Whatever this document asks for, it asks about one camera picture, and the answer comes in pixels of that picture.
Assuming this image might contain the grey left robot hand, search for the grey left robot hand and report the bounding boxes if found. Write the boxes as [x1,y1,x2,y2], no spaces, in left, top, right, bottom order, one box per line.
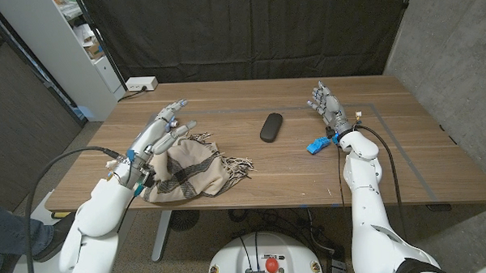
[103,98,200,190]

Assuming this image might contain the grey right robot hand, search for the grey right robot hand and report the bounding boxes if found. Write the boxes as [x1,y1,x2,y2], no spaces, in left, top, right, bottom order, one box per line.
[305,79,354,136]

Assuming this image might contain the beige plaid fringed scarf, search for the beige plaid fringed scarf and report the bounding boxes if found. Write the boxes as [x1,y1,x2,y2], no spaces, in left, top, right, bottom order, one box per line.
[137,130,257,204]

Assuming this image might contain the blue lego piece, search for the blue lego piece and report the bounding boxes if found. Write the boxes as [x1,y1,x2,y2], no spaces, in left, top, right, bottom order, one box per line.
[305,136,333,156]

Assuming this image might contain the black glasses case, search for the black glasses case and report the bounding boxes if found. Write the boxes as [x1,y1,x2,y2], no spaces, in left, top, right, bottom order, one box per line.
[258,112,285,144]

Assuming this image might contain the white power strip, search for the white power strip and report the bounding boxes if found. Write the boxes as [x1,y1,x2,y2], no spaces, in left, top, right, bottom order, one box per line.
[125,75,160,92]

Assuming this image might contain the black round floor object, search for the black round floor object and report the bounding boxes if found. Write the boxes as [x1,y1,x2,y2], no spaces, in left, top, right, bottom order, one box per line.
[168,209,202,232]

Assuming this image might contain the grey table leg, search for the grey table leg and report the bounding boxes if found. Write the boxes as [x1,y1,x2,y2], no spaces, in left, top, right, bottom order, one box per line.
[149,211,174,263]

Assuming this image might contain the cardboard box on shelf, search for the cardboard box on shelf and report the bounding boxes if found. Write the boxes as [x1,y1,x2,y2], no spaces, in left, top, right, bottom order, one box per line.
[83,39,105,60]

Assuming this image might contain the black curtain backdrop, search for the black curtain backdrop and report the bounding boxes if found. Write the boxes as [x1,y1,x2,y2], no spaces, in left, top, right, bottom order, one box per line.
[79,0,418,87]

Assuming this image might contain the white shelf cabinet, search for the white shelf cabinet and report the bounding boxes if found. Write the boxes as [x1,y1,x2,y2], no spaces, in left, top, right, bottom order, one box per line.
[0,0,128,126]

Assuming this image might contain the person's dark shoe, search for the person's dark shoe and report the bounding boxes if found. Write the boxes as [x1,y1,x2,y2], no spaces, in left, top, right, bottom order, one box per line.
[30,211,80,264]

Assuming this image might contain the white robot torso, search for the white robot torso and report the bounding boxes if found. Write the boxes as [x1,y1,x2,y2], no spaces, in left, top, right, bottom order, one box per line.
[205,229,325,273]

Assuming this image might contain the black floor power strip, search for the black floor power strip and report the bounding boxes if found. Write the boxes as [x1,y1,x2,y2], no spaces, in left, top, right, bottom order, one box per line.
[325,245,348,273]

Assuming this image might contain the person's leg in jeans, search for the person's leg in jeans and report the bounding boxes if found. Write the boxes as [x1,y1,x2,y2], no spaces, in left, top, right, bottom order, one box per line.
[0,191,57,273]

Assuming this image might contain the black power strip cord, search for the black power strip cord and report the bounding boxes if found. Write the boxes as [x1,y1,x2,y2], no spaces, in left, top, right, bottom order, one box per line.
[117,86,147,104]

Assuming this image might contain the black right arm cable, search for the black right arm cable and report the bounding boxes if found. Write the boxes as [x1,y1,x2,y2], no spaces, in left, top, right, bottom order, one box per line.
[354,123,408,243]

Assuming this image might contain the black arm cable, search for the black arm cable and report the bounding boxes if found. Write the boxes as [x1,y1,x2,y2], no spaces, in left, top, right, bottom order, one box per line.
[354,123,408,243]
[22,145,126,273]

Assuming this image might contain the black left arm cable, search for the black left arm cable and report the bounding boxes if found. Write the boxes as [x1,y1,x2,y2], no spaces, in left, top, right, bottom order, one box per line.
[22,145,126,273]

